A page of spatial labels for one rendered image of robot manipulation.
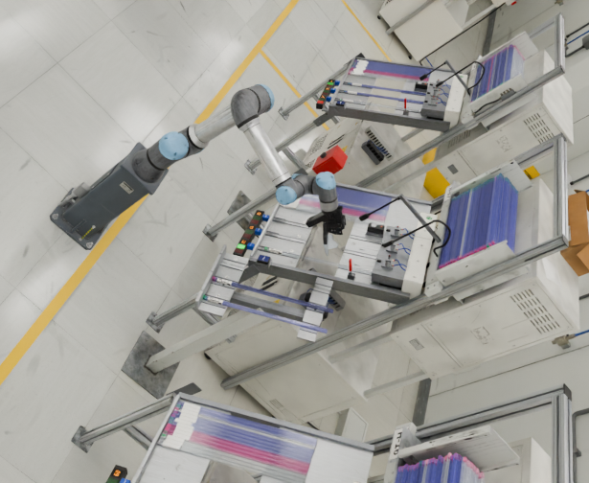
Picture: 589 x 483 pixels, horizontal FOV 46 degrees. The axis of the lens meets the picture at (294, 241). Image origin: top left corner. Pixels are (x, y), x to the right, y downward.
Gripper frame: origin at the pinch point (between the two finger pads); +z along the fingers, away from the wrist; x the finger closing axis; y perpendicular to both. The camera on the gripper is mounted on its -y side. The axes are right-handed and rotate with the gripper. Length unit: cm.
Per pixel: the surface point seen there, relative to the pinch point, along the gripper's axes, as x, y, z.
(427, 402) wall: 86, 23, 201
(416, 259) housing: 6.5, 35.3, 10.1
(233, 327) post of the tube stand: -36, -36, 19
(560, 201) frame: 11, 91, -19
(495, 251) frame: -12, 69, -11
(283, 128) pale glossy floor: 194, -89, 51
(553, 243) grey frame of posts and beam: -14, 89, -18
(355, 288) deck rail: -10.0, 11.9, 14.9
